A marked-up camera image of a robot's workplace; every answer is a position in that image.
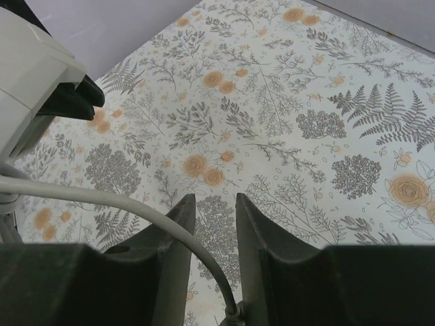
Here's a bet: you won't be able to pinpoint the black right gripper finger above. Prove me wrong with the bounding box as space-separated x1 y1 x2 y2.
39 86 94 120
76 75 105 107
236 194 434 325
0 193 196 326

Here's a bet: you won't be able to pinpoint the grey headphone cable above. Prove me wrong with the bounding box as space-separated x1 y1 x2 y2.
0 162 244 326

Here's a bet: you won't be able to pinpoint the white grey headphones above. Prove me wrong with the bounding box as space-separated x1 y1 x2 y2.
1 162 25 244

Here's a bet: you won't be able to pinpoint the floral patterned table mat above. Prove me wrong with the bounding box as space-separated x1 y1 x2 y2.
17 1 434 325

